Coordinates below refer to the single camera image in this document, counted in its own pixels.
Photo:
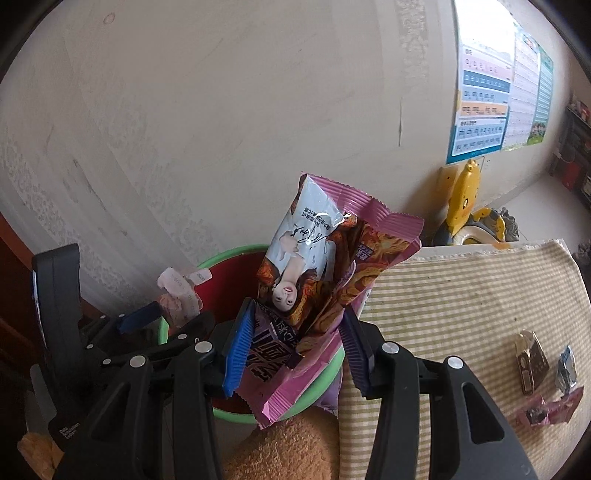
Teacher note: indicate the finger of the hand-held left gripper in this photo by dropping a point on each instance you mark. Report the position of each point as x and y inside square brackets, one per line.
[194, 326]
[138, 318]

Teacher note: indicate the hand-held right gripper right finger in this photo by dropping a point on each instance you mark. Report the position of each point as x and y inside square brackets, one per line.
[353, 350]

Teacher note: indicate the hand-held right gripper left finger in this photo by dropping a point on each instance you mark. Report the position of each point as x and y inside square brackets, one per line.
[238, 350]

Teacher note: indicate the white paper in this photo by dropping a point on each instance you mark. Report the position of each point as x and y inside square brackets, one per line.
[178, 295]

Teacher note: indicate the red bin with green rim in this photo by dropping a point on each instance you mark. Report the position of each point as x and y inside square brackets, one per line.
[221, 286]

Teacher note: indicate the pink snack wrapper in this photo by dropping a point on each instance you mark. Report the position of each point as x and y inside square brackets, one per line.
[318, 240]

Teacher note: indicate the brown wooden board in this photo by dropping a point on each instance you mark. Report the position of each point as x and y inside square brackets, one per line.
[14, 286]

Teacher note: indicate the lavender plastic bag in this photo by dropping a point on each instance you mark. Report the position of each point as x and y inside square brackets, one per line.
[330, 396]

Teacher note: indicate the brown plush toy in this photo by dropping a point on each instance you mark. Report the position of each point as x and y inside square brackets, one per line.
[286, 447]

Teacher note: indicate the beige striped cloth mat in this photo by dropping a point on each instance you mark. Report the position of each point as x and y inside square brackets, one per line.
[461, 300]

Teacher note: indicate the small brown wrapper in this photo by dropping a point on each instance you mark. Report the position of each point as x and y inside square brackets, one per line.
[531, 362]

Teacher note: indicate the yellow toy vehicle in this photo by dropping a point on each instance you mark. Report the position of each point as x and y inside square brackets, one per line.
[464, 194]

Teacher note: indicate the dark grey cloth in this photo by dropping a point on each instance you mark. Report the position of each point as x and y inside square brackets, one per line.
[510, 226]

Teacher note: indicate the small pink wrapper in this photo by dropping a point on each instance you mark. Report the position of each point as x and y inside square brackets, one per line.
[545, 410]

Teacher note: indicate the small blue wrapper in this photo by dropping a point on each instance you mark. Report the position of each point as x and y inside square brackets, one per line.
[567, 369]

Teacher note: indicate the dark shelf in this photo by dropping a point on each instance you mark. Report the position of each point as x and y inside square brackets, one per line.
[572, 170]

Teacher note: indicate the wall poster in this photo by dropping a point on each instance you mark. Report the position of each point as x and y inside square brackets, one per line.
[485, 92]

